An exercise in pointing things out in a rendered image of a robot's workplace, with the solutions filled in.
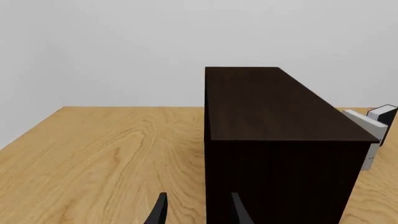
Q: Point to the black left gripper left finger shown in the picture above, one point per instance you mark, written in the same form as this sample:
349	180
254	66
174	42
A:
158	211

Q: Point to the black book with white pages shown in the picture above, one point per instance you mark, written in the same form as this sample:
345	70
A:
385	116

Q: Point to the dark brown wooden cabinet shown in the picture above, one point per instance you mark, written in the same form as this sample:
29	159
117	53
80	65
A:
280	144

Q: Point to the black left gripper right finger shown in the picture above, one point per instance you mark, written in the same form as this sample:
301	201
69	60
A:
241	212

